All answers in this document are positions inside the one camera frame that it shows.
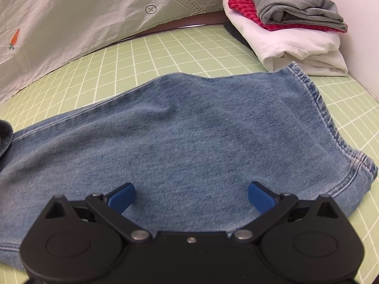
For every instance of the folded grey garment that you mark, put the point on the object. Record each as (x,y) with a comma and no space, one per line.
(310,12)

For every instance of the dark folded garment under pile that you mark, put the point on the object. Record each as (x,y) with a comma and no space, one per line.
(230,28)

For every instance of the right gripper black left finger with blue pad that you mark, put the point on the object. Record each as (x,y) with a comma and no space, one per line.
(109,209)

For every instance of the blue denim jeans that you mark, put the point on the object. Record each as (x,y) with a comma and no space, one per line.
(190,146)

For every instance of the folded white garment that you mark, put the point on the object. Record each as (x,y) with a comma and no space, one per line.
(316,52)

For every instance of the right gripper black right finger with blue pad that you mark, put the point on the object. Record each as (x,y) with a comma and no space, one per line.
(272,207)

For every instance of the brown wooden table edge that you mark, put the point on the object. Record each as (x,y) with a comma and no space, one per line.
(202,19)

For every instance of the grey carrot print sheet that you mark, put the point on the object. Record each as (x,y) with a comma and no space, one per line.
(39,36)

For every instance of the folded red striped garment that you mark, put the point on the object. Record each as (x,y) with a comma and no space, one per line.
(248,10)

